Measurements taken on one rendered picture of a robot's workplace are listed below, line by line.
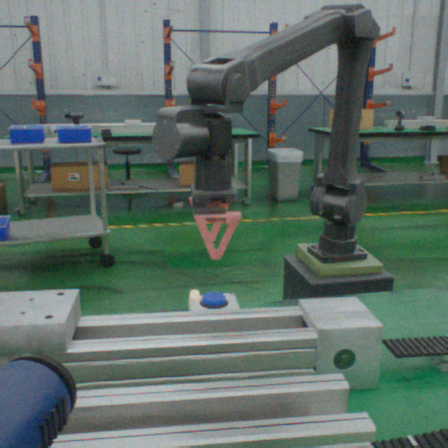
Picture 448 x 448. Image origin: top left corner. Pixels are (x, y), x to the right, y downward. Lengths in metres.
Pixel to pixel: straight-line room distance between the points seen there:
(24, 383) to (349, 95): 0.89
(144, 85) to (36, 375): 7.78
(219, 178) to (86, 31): 7.47
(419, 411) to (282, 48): 0.57
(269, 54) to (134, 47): 7.30
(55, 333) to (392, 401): 0.44
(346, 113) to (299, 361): 0.58
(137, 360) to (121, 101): 7.47
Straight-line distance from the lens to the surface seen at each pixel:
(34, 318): 0.68
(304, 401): 0.59
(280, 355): 0.69
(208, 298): 0.82
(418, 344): 0.82
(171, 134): 0.69
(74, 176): 5.38
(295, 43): 0.89
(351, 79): 1.10
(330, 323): 0.71
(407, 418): 0.71
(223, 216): 0.72
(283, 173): 5.64
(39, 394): 0.36
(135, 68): 8.09
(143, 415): 0.57
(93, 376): 0.69
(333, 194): 1.14
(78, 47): 8.12
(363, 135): 5.56
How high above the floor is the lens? 1.17
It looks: 15 degrees down
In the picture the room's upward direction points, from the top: straight up
